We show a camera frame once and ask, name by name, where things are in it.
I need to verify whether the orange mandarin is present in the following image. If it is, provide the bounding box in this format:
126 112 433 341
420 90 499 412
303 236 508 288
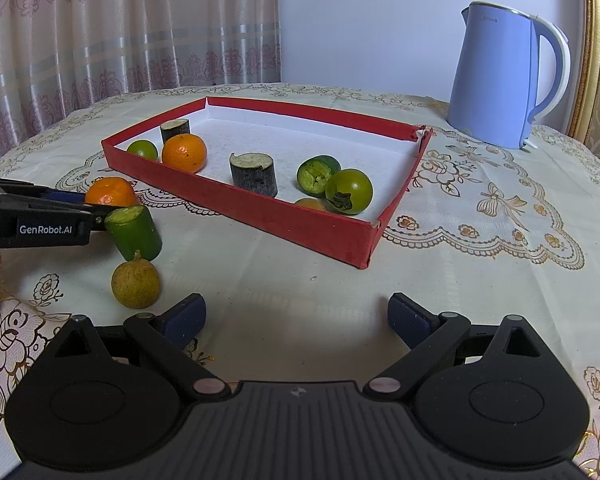
161 133 207 174
84 177 140 207

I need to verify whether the green cucumber cylinder piece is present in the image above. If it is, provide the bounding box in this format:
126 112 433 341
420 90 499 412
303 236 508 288
105 205 162 261

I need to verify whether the brown longan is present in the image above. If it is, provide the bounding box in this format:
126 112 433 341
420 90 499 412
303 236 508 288
111 250 161 310
296 198 327 211

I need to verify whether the green round plum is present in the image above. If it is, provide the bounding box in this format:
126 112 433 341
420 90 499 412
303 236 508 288
126 139 159 162
325 168 373 216

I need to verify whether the dark green cucumber end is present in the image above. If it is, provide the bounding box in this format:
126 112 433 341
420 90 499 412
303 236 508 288
297 155 341 197

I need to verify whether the cream embroidered tablecloth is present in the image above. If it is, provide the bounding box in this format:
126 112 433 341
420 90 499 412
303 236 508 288
0 84 600 479

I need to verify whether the pink floral curtain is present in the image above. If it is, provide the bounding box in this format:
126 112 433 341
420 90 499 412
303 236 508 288
0 0 280 158

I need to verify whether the red shallow box tray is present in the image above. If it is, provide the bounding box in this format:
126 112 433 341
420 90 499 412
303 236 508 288
102 96 431 269

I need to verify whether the blue electric kettle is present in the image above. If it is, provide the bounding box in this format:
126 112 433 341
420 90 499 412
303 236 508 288
446 1 571 150

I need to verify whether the gold mirror frame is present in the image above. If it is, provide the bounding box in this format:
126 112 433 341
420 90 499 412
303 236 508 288
567 0 600 144

